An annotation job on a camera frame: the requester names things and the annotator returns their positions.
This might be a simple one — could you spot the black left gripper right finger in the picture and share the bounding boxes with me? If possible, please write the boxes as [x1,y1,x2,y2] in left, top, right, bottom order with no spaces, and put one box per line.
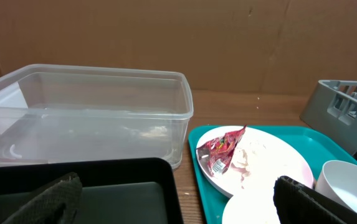
[273,176,357,224]

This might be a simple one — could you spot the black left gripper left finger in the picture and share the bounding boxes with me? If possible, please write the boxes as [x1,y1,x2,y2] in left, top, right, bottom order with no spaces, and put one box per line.
[3,172,82,224]

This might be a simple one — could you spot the small pink bowl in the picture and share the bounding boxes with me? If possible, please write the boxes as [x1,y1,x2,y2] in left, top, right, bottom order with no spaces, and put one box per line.
[222,190,280,224]

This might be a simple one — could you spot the white napkin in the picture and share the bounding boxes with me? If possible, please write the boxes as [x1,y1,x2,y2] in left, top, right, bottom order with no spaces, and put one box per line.
[231,142,266,189]

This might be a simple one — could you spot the red snack wrapper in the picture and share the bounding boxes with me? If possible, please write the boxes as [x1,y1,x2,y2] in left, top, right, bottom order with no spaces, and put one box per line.
[196,125,247,176]

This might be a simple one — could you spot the grey dishwasher rack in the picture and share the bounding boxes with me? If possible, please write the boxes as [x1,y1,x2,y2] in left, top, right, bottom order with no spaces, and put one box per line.
[300,80,357,160]

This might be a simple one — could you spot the large white plate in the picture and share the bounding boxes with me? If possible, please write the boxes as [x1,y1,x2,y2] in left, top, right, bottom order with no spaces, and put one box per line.
[196,126,314,198]

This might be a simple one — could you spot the teal serving tray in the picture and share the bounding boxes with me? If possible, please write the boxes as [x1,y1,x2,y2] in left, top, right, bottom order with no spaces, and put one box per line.
[188,125,357,224]

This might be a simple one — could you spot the black plastic tray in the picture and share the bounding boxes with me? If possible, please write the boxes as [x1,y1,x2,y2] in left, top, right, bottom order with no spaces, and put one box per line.
[0,158,183,223]

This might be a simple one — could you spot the clear plastic bin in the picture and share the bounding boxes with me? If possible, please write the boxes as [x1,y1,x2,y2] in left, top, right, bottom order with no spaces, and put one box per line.
[0,64,194,168]

